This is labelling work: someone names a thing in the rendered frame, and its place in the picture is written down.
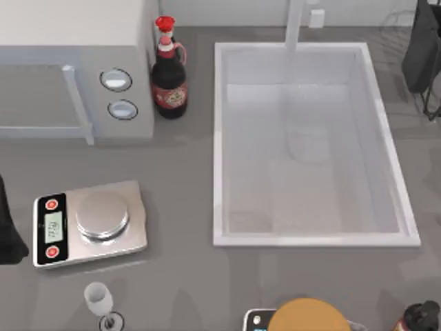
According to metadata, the white sink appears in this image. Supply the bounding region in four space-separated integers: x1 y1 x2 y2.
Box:
212 41 422 248

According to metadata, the dark bottle with red cap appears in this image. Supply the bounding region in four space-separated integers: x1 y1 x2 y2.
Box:
150 15 189 121

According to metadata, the round microwave knob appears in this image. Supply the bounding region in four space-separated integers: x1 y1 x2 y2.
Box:
106 99 139 121
99 68 134 93

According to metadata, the silver kitchen scale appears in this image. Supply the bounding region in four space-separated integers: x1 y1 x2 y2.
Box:
32 179 149 270

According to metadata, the white phone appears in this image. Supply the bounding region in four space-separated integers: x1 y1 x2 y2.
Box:
243 308 278 331

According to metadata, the tall white tap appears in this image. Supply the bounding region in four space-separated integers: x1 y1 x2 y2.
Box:
284 0 305 52

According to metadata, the orange round lid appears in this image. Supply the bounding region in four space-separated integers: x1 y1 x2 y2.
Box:
267 297 352 331

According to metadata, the clear wine glass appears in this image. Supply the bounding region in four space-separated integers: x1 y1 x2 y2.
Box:
83 281 125 331

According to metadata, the pale microwave oven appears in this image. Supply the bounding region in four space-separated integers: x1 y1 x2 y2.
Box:
0 0 160 147

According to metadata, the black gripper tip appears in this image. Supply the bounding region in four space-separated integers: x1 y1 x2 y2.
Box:
0 174 30 265

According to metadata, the dark bottle with black cap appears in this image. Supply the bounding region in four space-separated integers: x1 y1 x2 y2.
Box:
393 300 441 331

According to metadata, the microwave door handle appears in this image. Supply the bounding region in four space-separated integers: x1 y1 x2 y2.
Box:
61 64 95 146

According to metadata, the white wall socket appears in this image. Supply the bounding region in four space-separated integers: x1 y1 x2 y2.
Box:
309 8 326 29

